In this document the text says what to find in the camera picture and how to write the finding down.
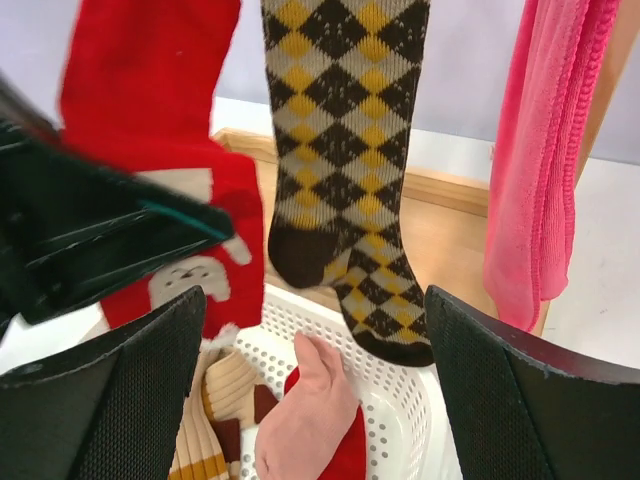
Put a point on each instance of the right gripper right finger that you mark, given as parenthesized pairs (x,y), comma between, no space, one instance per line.
(521,407)

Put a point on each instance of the red sock white pattern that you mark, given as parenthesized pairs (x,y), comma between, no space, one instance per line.
(137,95)

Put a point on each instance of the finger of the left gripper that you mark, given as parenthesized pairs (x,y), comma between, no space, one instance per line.
(73,231)

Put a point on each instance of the wooden clothes rack frame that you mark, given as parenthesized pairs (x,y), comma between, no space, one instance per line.
(443,228)

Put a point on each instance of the beige striped sock maroon toe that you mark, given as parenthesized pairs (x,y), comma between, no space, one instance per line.
(227,396)

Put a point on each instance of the pink towel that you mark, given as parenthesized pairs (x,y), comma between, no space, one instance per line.
(556,60)

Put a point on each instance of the brown yellow diamond sock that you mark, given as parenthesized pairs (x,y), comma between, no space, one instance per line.
(342,79)

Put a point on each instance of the pink sock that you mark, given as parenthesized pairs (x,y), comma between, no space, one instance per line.
(322,383)

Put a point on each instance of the white perforated plastic basket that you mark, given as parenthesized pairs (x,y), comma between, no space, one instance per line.
(407,429)

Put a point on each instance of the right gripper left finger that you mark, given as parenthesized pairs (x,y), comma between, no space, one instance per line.
(108,408)

